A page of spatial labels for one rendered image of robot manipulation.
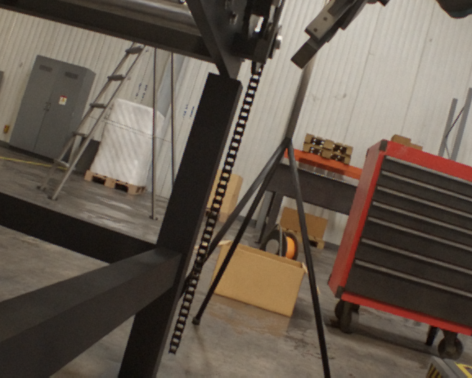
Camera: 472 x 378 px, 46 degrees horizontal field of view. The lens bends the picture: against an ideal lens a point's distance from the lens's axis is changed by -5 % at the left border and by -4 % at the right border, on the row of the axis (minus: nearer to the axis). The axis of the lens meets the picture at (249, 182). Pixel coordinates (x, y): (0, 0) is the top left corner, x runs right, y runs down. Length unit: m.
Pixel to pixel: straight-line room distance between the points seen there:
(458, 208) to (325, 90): 8.28
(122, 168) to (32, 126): 2.90
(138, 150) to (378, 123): 4.57
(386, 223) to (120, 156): 6.57
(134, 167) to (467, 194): 6.67
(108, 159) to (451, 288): 6.84
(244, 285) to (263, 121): 8.16
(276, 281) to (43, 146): 8.68
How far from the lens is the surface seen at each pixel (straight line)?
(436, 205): 2.79
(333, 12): 0.87
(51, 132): 11.06
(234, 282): 2.81
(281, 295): 2.81
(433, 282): 2.83
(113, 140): 8.92
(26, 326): 0.53
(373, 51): 11.23
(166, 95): 10.93
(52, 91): 11.19
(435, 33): 11.59
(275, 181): 5.70
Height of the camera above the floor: 0.50
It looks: 1 degrees up
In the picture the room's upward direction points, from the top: 17 degrees clockwise
